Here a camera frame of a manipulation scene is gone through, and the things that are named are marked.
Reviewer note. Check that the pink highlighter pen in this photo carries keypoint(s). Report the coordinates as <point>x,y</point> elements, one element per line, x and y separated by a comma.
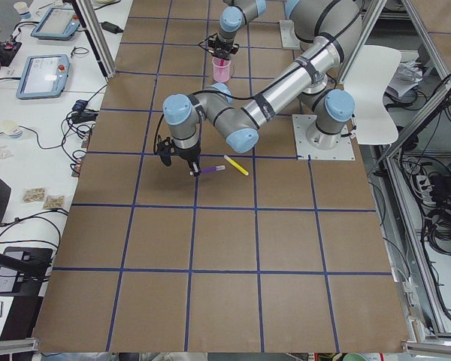
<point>221,66</point>

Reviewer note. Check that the black power adapter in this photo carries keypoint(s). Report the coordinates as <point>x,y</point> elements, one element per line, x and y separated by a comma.
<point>111,27</point>

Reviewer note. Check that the near teach pendant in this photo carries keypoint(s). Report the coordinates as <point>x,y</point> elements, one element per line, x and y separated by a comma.
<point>43,77</point>

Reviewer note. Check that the purple highlighter pen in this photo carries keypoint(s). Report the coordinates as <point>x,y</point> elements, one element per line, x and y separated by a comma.
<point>212,169</point>

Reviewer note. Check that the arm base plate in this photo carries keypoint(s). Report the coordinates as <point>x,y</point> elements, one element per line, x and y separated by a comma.
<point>289,40</point>
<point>311,144</point>

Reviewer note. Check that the aluminium frame post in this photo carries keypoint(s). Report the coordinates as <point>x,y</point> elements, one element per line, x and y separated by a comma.
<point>95,37</point>

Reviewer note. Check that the teach pendant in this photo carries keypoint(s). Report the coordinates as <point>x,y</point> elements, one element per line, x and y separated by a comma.
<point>58,24</point>
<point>43,77</point>

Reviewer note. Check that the black tablet device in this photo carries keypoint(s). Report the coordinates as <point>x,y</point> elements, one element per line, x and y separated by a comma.
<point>23,270</point>

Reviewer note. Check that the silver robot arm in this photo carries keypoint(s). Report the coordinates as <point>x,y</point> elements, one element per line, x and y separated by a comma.
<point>331,28</point>
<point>235,16</point>

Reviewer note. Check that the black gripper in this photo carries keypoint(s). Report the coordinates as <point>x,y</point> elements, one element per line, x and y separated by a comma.
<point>186,155</point>
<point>222,46</point>

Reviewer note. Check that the white chair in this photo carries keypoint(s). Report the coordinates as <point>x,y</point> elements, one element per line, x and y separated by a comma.
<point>366,82</point>

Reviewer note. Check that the yellow highlighter pen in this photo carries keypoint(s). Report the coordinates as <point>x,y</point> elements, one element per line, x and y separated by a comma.
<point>236,165</point>

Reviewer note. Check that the pink mesh cup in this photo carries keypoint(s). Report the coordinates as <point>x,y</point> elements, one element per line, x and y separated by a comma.
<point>225,76</point>

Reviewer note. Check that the far teach pendant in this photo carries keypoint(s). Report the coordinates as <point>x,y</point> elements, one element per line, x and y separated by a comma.
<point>58,24</point>

